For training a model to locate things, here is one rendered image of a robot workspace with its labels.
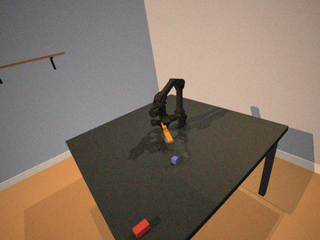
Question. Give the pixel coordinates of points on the red rectangular block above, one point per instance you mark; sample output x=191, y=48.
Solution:
x=141, y=228

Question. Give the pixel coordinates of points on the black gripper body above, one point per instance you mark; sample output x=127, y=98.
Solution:
x=155, y=122

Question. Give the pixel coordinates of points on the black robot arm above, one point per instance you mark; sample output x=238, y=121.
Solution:
x=160, y=101

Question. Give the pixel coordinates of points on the orange bar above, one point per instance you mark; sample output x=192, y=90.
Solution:
x=167, y=134

